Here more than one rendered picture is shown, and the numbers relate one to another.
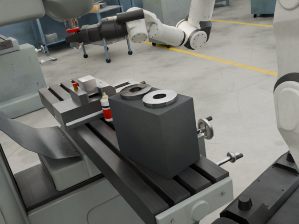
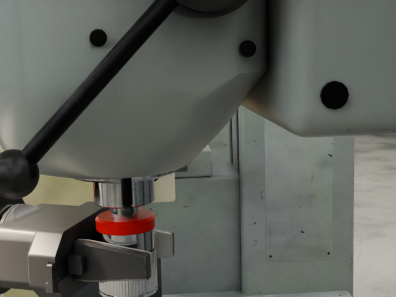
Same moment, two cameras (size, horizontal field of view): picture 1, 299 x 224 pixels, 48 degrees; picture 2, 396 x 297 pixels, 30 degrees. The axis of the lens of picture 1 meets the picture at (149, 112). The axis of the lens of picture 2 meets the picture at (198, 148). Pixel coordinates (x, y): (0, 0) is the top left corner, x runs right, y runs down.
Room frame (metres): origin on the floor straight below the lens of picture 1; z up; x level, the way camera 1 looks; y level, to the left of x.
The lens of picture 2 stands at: (1.77, 0.45, 1.42)
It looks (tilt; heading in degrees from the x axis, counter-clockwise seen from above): 10 degrees down; 198
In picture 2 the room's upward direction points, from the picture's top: 2 degrees counter-clockwise
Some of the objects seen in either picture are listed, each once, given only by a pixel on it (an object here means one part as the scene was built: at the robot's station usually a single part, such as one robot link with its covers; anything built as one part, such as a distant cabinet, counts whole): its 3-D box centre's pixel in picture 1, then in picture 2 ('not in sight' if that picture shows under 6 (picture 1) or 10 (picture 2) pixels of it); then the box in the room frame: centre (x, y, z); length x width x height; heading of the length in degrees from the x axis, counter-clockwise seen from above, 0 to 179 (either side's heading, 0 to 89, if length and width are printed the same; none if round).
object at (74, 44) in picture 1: (74, 38); (126, 258); (1.25, 0.22, 1.23); 0.05 x 0.05 x 0.05
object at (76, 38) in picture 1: (74, 38); (139, 240); (1.22, 0.22, 1.24); 0.06 x 0.02 x 0.03; 91
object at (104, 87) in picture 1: (102, 86); not in sight; (1.27, 0.17, 1.02); 0.12 x 0.06 x 0.04; 26
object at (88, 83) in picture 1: (87, 85); not in sight; (1.24, 0.22, 1.05); 0.06 x 0.05 x 0.06; 26
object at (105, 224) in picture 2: (72, 30); (125, 220); (1.25, 0.22, 1.26); 0.05 x 0.05 x 0.01
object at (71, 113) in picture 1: (98, 97); not in sight; (1.25, 0.19, 0.99); 0.35 x 0.15 x 0.11; 116
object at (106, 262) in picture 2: not in sight; (109, 264); (1.28, 0.22, 1.24); 0.06 x 0.02 x 0.03; 91
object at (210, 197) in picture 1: (103, 125); not in sight; (1.19, 0.19, 0.89); 1.24 x 0.23 x 0.08; 26
